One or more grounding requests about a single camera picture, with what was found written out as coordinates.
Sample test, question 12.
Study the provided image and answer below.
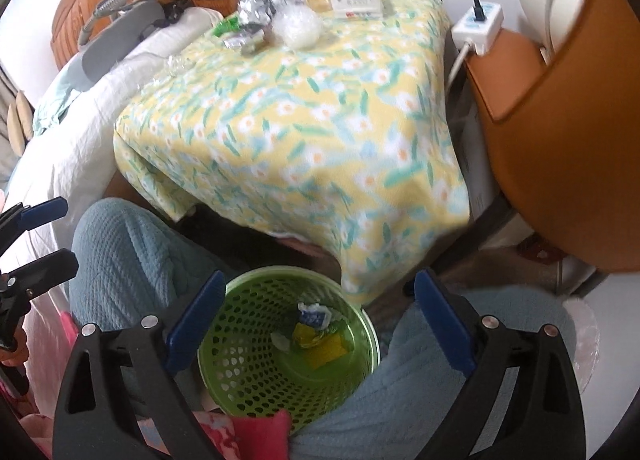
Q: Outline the small green wrapper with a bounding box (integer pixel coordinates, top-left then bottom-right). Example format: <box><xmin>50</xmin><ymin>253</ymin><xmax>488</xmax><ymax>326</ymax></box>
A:
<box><xmin>213</xmin><ymin>14</ymin><xmax>241</xmax><ymax>37</ymax></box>

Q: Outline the yellow foam fruit net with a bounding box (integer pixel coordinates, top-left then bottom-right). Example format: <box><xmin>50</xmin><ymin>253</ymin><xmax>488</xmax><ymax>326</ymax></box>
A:
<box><xmin>304</xmin><ymin>334</ymin><xmax>348</xmax><ymax>370</ymax></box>

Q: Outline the black strap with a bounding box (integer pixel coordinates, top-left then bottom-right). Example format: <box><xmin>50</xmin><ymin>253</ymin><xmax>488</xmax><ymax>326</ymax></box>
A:
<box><xmin>150</xmin><ymin>0</ymin><xmax>194</xmax><ymax>29</ymax></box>

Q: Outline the silver foil wrapper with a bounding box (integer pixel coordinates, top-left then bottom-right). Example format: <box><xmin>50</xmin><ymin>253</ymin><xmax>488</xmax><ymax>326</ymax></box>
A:
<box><xmin>222</xmin><ymin>0</ymin><xmax>306</xmax><ymax>54</ymax></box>

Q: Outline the light blue pillow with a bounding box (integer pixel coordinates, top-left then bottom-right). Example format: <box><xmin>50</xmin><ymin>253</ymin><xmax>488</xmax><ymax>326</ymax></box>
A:
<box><xmin>32</xmin><ymin>68</ymin><xmax>81</xmax><ymax>136</ymax></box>

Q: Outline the green mesh trash basket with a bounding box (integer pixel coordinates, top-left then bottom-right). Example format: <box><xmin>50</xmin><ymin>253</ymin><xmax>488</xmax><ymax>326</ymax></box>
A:
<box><xmin>198</xmin><ymin>267</ymin><xmax>381</xmax><ymax>433</ymax></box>

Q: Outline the green white wrapper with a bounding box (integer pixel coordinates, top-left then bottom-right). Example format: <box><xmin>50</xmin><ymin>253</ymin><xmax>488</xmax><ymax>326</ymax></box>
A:
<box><xmin>297</xmin><ymin>303</ymin><xmax>333</xmax><ymax>331</ymax></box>

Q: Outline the white power strip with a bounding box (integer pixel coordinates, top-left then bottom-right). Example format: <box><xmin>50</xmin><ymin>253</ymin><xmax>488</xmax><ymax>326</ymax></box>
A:
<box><xmin>451</xmin><ymin>2</ymin><xmax>504</xmax><ymax>56</ymax></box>

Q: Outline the white paper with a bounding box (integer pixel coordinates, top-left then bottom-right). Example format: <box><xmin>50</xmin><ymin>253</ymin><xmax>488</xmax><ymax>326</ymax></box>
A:
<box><xmin>270</xmin><ymin>332</ymin><xmax>291</xmax><ymax>353</ymax></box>

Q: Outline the grey CPAP machine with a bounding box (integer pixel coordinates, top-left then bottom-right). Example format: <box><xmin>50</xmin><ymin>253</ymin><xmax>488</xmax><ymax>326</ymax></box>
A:
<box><xmin>68</xmin><ymin>0</ymin><xmax>166</xmax><ymax>91</ymax></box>

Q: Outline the clear plastic packaging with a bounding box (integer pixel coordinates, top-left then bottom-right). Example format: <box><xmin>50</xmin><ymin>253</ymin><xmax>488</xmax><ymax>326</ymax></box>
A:
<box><xmin>164</xmin><ymin>54</ymin><xmax>195</xmax><ymax>77</ymax></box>

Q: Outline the green yellow snack pouch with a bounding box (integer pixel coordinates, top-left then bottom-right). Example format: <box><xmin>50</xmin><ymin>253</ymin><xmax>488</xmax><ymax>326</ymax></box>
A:
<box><xmin>292</xmin><ymin>322</ymin><xmax>343</xmax><ymax>350</ymax></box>

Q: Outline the orange leather chair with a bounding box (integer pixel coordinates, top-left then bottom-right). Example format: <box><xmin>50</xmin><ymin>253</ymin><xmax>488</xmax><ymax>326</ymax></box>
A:
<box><xmin>466</xmin><ymin>0</ymin><xmax>639</xmax><ymax>272</ymax></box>

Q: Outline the yellow floral table cloth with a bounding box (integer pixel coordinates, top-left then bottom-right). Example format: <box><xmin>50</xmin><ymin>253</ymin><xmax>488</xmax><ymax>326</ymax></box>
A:
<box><xmin>114</xmin><ymin>0</ymin><xmax>470</xmax><ymax>304</ymax></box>

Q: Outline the pink red cloth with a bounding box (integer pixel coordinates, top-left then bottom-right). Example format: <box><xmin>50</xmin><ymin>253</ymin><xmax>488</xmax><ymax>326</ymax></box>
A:
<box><xmin>0</xmin><ymin>308</ymin><xmax>294</xmax><ymax>460</ymax></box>

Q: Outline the person's left hand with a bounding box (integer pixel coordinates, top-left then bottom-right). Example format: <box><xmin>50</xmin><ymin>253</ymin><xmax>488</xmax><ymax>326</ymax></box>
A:
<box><xmin>0</xmin><ymin>326</ymin><xmax>32</xmax><ymax>367</ymax></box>

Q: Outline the yellow orange snack wrapper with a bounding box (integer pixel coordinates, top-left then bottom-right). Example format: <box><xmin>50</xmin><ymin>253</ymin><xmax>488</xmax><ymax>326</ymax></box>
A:
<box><xmin>306</xmin><ymin>0</ymin><xmax>332</xmax><ymax>13</ymax></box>

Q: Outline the white pillow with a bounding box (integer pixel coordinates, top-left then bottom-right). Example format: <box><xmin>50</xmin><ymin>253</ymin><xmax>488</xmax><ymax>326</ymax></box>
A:
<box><xmin>1</xmin><ymin>7</ymin><xmax>222</xmax><ymax>272</ymax></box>

